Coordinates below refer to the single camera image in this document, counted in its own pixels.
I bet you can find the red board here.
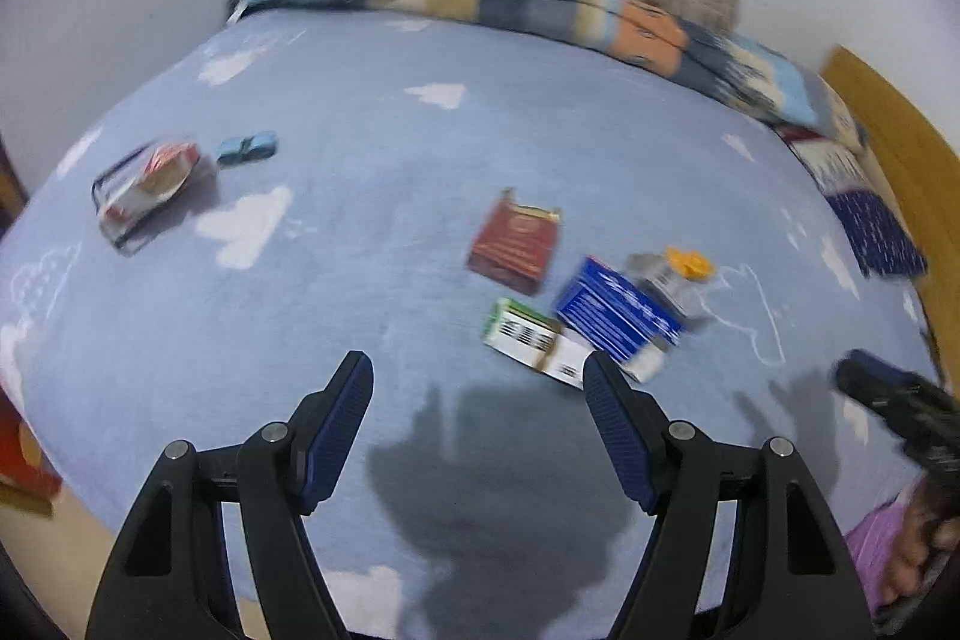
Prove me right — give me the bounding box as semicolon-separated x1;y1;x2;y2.
0;396;62;519

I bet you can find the brown wooden furniture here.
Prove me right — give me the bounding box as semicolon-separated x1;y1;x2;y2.
0;137;31;223

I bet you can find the blue medicine box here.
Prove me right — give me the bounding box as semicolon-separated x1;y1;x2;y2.
555;256;685;382

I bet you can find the navy star print pillow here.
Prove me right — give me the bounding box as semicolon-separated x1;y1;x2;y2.
825;190;929;280

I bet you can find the white printed pillow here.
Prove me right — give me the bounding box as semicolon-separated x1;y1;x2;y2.
780;126;865;193

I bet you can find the small teal toy car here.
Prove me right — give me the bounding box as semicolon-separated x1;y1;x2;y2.
217;131;278;166

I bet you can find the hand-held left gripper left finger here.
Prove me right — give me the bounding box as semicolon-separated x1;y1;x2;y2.
84;351;374;640

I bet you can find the green white box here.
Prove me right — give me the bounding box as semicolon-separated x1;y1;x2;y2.
482;299;595;391

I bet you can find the person's right hand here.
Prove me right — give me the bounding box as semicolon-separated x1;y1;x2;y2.
881;479;960;611

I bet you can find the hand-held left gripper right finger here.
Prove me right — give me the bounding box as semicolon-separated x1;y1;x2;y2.
581;351;878;640

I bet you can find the wooden headboard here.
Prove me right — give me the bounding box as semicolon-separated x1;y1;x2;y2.
821;46;960;386

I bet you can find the red white snack packet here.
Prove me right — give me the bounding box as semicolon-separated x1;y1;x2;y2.
92;139;203;253

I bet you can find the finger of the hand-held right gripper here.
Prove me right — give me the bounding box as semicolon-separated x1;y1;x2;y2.
835;349;931;432

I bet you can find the clear bottle with orange cap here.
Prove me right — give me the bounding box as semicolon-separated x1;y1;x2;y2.
626;246;715;320

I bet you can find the red cigarette box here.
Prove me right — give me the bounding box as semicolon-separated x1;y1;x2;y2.
466;188;563;298

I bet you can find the blue cloud print blanket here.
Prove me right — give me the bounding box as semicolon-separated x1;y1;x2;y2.
0;6;953;637

